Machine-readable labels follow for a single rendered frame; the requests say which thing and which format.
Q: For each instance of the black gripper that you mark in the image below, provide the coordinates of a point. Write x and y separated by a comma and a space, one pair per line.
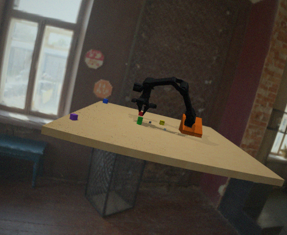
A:
147, 105

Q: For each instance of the small purple block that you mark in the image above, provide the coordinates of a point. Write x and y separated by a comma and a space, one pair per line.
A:
73, 116

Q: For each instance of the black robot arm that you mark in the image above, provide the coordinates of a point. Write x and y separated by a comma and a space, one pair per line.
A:
183, 89

